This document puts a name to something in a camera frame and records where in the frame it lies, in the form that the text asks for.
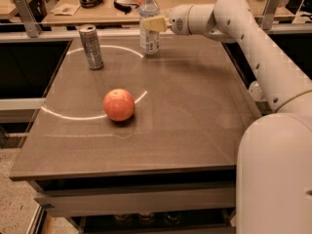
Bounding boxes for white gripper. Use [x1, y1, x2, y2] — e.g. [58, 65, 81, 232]
[141, 4, 193, 35]

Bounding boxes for blue plastic water bottle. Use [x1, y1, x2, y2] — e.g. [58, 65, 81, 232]
[138, 0, 160, 55]

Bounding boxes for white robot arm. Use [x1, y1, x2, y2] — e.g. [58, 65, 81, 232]
[141, 0, 312, 234]

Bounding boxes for red apple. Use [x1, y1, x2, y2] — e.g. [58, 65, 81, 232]
[103, 89, 136, 122]

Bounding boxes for small clear bottle left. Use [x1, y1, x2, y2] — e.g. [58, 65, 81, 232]
[249, 81, 266, 101]

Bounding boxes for black sunglasses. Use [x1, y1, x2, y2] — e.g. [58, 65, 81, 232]
[113, 0, 138, 15]

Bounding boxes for silver drink can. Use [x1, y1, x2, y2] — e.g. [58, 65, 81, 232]
[79, 24, 104, 70]

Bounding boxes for paper note on desk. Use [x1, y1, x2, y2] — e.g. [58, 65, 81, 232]
[52, 4, 80, 16]

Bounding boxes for table drawer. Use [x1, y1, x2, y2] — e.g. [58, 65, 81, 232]
[34, 182, 236, 217]

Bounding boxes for right metal bracket post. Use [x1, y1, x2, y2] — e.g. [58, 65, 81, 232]
[259, 0, 280, 30]

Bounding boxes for metal bracket post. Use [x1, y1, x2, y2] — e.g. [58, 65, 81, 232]
[13, 0, 41, 38]
[259, 0, 280, 30]

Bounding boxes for left metal bracket post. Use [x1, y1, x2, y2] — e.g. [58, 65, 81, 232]
[13, 0, 41, 38]

